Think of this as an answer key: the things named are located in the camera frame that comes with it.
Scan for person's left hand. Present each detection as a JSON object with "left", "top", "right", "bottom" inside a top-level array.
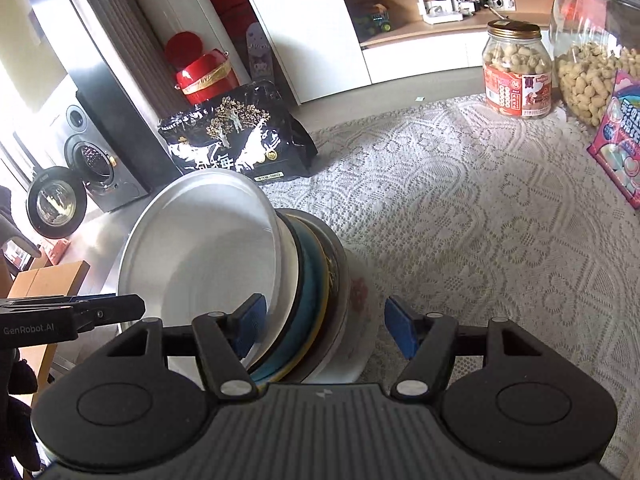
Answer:
[{"left": 0, "top": 347, "right": 43, "bottom": 472}]

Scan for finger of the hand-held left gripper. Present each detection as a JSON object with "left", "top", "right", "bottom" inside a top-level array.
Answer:
[{"left": 0, "top": 294, "right": 147, "bottom": 336}]

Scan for purple cartoon skateboard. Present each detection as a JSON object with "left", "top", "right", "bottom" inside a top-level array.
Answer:
[{"left": 244, "top": 22, "right": 276, "bottom": 85}]

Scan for black bag tree print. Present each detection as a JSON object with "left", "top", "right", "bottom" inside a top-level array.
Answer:
[{"left": 158, "top": 80, "right": 319, "bottom": 183}]

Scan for grey washing machine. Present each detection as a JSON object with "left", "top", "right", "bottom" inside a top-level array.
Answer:
[{"left": 64, "top": 89, "right": 152, "bottom": 214}]

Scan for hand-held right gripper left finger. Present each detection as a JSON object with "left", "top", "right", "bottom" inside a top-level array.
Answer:
[{"left": 102, "top": 293, "right": 267, "bottom": 401}]

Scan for green toy tractor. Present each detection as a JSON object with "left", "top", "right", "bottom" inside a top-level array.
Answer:
[{"left": 351, "top": 2, "right": 394, "bottom": 37}]

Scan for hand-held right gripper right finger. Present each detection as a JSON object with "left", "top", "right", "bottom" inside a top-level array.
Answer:
[{"left": 383, "top": 295, "right": 549, "bottom": 401}]

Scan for cardboard box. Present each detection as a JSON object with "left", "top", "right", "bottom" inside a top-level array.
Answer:
[{"left": 7, "top": 260, "right": 91, "bottom": 302}]

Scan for peanut jar red label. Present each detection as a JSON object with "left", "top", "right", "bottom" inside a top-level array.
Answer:
[{"left": 482, "top": 19, "right": 554, "bottom": 120}]

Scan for white wall cabinet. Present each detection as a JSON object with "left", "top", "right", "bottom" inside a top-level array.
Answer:
[{"left": 229, "top": 0, "right": 568, "bottom": 107}]

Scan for large glass peanut jar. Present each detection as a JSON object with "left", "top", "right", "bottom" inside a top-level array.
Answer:
[{"left": 548, "top": 0, "right": 640, "bottom": 129}]

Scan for gold-rimmed grey bowl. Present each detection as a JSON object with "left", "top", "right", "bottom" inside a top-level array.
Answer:
[{"left": 260, "top": 222, "right": 337, "bottom": 383}]

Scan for white floral bowl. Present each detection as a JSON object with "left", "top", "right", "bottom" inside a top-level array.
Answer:
[{"left": 307, "top": 250, "right": 378, "bottom": 385}]

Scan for white lace tablecloth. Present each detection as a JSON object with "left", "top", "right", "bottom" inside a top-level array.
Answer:
[{"left": 259, "top": 92, "right": 640, "bottom": 480}]

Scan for red bucket gold band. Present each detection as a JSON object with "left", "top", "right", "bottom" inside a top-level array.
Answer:
[{"left": 174, "top": 49, "right": 242, "bottom": 109}]

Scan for dark bowl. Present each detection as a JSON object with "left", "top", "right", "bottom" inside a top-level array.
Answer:
[{"left": 280, "top": 208, "right": 349, "bottom": 383}]

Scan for small red box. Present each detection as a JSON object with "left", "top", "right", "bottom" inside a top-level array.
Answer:
[{"left": 36, "top": 237, "right": 72, "bottom": 265}]

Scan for round washing machine door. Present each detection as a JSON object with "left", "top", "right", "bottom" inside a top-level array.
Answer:
[{"left": 27, "top": 166, "right": 89, "bottom": 239}]

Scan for pink marshmallow bag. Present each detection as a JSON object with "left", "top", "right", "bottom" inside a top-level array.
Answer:
[{"left": 586, "top": 69, "right": 640, "bottom": 211}]

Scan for blue bowl white inside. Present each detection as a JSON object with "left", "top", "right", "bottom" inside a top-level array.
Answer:
[{"left": 250, "top": 220, "right": 331, "bottom": 383}]

